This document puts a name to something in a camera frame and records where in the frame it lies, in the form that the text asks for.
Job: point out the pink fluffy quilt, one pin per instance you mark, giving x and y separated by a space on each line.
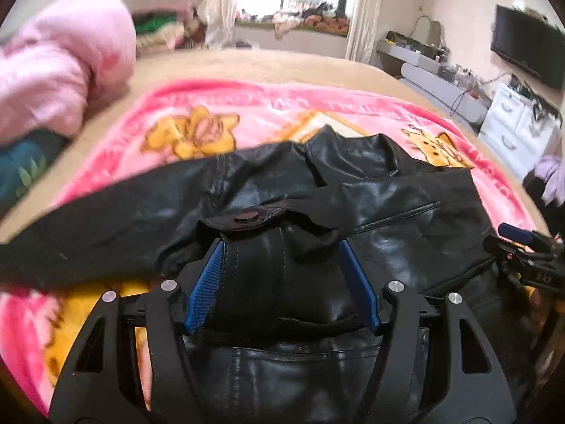
70 53

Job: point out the folded clothes stack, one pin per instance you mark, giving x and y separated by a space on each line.
168 30

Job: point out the pink cartoon fleece blanket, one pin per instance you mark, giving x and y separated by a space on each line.
198 148

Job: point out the white left curtain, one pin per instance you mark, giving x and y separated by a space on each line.
218 16

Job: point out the pile of clothes on sill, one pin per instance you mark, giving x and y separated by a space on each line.
319 19

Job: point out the white right curtain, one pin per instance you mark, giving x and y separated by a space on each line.
363 30

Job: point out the black leather jacket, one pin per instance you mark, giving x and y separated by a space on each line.
309 238

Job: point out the black wall television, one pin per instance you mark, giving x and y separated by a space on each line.
531 44

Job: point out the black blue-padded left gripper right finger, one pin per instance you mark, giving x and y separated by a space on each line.
435 363

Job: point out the dark blue patterned pillow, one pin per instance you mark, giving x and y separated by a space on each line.
24 162

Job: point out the white curtain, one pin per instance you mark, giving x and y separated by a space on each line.
363 30
218 16

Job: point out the grey white low desk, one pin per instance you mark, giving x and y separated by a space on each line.
421 74

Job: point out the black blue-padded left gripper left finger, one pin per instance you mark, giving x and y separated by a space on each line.
129 363

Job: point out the white drawer cabinet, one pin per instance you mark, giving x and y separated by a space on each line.
516 134

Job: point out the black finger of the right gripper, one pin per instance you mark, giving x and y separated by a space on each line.
516 234

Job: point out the lilac garment on chair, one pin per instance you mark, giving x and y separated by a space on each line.
550 170

